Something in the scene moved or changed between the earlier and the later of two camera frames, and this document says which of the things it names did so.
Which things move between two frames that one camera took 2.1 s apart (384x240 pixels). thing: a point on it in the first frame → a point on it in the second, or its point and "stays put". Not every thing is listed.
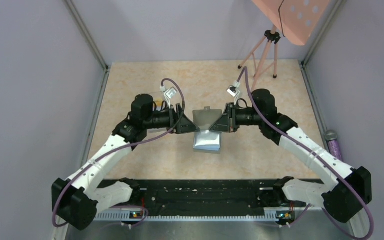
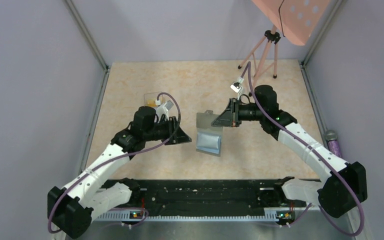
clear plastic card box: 158,98 stays put
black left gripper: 185,126 → 176,134
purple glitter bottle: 333,147 stays put
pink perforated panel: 296,19 stays put
